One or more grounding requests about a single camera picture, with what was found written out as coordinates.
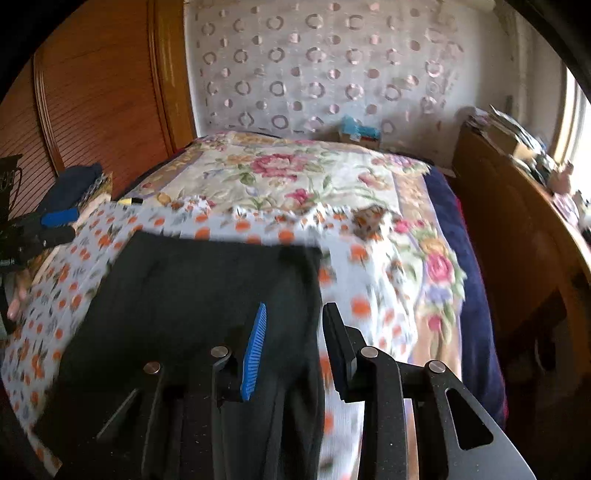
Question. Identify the circle patterned sheer curtain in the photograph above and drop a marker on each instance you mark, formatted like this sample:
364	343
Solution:
300	60

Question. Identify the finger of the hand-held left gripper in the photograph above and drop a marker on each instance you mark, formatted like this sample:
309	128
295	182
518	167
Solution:
57	236
60	217

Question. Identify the blue plastic bag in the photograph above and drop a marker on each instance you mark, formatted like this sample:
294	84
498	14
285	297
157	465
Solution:
360	127

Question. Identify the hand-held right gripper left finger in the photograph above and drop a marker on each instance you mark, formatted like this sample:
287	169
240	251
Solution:
254	355

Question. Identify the person's left hand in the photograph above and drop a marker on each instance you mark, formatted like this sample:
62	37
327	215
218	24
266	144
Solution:
18	295

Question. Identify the navy blue bedspread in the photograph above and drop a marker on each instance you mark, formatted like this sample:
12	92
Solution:
475	300

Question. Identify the wooden slatted wardrobe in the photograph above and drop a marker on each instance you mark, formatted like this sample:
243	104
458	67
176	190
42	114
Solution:
101	92

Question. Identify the wooden sideboard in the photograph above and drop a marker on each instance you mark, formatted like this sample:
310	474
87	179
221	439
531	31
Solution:
508	221

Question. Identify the black printed t-shirt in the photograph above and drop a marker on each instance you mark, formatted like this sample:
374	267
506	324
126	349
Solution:
184	286

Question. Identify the patterned window curtain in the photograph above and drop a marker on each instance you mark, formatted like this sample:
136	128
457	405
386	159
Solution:
510	55

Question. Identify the stack of papers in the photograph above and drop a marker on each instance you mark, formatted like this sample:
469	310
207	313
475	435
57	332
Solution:
480	121

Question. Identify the orange dotted bed sheet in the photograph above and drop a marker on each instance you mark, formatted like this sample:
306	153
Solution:
69	286

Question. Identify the floral blanket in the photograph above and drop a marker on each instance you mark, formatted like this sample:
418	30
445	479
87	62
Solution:
277	175

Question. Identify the window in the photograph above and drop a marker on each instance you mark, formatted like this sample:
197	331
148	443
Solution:
575	120

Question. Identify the pink figurine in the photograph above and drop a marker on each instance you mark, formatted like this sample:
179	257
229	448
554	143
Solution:
563	177

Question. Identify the navy blue garment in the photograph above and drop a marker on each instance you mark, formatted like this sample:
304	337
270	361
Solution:
74	184

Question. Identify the pink tissue pack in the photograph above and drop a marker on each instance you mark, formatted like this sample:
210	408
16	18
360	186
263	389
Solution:
567	204

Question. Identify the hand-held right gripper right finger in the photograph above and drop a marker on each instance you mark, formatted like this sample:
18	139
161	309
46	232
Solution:
339	355

